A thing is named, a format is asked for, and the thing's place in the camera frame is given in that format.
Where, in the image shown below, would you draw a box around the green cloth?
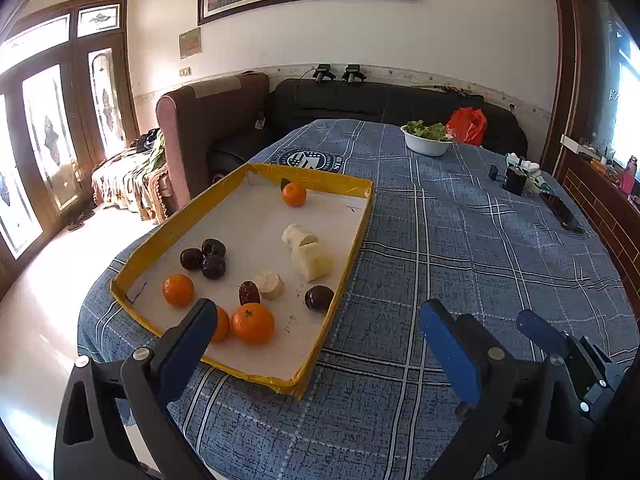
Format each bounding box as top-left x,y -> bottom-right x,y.
149,132 -> 168,171

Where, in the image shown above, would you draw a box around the bright window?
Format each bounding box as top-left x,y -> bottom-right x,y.
607,25 -> 640,161

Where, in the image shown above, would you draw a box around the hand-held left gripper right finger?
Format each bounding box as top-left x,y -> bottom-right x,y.
407,299 -> 601,480

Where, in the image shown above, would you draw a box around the patterned sofa cover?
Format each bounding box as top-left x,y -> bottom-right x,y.
91,147 -> 173,223

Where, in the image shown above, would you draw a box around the black sofa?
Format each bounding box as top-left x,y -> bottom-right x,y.
207,78 -> 528,186

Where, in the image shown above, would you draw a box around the wooden door frame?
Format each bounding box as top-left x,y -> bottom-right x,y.
540,0 -> 596,176

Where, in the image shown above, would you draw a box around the pink bottle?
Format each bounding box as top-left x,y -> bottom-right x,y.
619,156 -> 639,196

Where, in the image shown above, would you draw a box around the wooden glass door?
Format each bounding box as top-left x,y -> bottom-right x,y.
0,0 -> 141,301

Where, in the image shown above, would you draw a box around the red plastic bag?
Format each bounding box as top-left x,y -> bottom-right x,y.
445,107 -> 488,147

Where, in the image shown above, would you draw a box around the orange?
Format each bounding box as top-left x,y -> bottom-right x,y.
210,305 -> 232,343
281,182 -> 308,207
231,302 -> 276,345
161,273 -> 195,308

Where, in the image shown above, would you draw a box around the dark clothes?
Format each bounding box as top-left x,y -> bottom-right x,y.
131,129 -> 161,153

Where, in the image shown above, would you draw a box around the green lettuce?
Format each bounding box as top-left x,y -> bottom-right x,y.
405,120 -> 451,142

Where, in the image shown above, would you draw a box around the yellow-edged cardboard tray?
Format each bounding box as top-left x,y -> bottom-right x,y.
110,161 -> 375,402

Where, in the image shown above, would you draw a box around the black cup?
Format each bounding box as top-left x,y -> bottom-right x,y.
502,166 -> 528,196

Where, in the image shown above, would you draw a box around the round white banana piece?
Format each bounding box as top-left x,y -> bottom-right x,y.
253,271 -> 285,301

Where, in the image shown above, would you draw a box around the large white banana piece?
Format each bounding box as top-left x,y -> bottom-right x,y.
291,242 -> 334,283

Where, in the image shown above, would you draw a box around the wooden side cabinet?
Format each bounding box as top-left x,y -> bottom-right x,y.
552,135 -> 640,281

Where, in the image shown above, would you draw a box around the pair of slippers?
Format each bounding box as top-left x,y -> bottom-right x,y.
67,208 -> 96,232

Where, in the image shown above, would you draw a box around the brown armchair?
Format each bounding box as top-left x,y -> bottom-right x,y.
156,72 -> 271,201

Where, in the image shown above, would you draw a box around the flat black object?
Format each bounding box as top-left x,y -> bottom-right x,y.
540,191 -> 586,235

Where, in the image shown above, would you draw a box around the wall plaque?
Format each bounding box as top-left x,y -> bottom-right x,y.
178,26 -> 202,59

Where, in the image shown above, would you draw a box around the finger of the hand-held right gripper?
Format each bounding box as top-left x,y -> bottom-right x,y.
516,309 -> 628,423

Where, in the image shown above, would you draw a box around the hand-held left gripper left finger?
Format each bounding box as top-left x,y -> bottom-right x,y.
52,297 -> 218,480

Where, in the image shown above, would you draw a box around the white items on table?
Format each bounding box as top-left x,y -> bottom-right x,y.
505,152 -> 545,183

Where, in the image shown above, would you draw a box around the blue plaid tablecloth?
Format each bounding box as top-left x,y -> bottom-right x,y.
77,118 -> 640,480

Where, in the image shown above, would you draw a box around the white bowl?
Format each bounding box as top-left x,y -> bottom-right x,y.
400,121 -> 453,157

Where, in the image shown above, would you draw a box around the small red date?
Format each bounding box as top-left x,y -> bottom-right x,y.
238,280 -> 261,307

